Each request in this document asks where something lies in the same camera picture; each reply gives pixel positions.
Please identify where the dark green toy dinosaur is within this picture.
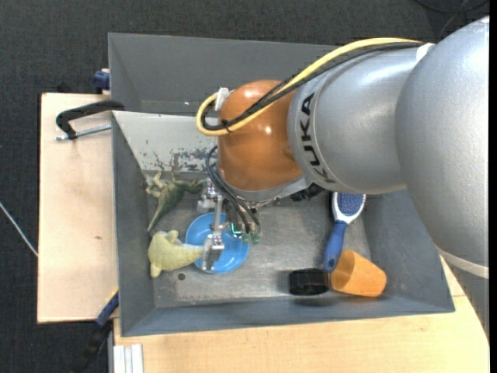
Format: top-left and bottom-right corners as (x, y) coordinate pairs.
(144, 170), (206, 233)

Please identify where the blue bowl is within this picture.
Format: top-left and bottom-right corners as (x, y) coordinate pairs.
(184, 212), (251, 275)

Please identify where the grey metal bin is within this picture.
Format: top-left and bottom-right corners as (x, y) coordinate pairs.
(107, 32), (456, 337)

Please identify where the pale wood board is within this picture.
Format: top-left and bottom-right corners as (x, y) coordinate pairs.
(36, 92), (120, 324)

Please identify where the black round puck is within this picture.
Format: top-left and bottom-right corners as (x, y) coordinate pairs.
(287, 267), (332, 297)

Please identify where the orange plastic cup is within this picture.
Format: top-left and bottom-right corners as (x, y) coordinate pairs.
(329, 249), (388, 298)

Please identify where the blue hairbrush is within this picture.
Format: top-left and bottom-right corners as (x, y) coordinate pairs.
(322, 191), (367, 274)

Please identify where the pale green plush toy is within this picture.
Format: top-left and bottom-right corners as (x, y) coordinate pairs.
(147, 229), (206, 279)

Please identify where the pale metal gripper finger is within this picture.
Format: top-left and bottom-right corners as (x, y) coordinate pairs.
(196, 184), (221, 214)
(200, 234), (226, 272)

